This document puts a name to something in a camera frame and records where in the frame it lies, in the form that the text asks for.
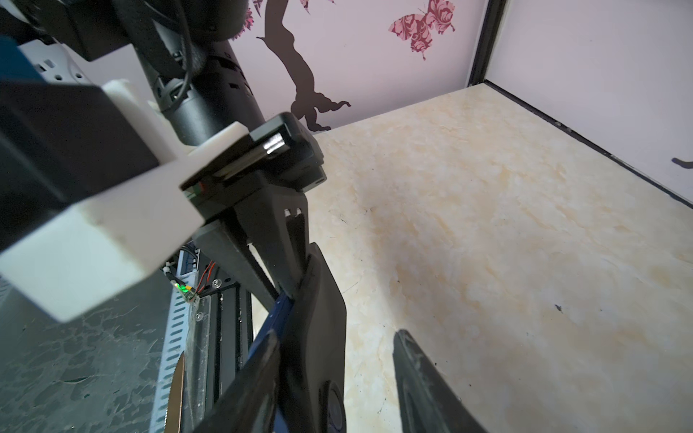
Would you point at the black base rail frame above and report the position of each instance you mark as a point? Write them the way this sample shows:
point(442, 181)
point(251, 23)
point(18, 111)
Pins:
point(218, 340)

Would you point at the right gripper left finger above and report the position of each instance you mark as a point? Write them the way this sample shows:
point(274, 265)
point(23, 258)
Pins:
point(249, 404)

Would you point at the dark blue phone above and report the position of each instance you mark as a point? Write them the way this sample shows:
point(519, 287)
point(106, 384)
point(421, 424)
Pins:
point(275, 321)

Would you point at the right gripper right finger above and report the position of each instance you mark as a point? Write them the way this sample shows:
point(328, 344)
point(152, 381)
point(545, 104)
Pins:
point(427, 403)

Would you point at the wooden knife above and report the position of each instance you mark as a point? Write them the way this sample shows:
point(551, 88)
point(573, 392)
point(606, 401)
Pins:
point(173, 422)

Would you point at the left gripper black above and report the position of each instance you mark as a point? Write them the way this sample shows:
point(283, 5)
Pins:
point(281, 152)

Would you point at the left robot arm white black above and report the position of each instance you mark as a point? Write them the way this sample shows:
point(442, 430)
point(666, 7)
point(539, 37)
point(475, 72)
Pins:
point(176, 52)

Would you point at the white slotted cable duct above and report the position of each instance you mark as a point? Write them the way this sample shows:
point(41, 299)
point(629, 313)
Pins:
point(177, 327)

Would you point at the black phone case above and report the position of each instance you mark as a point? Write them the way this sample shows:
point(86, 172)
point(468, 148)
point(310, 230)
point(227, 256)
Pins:
point(313, 352)

